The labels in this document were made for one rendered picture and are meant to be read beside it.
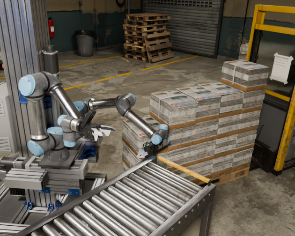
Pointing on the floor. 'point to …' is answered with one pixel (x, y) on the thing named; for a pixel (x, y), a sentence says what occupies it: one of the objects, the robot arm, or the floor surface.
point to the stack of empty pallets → (139, 47)
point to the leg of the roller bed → (205, 224)
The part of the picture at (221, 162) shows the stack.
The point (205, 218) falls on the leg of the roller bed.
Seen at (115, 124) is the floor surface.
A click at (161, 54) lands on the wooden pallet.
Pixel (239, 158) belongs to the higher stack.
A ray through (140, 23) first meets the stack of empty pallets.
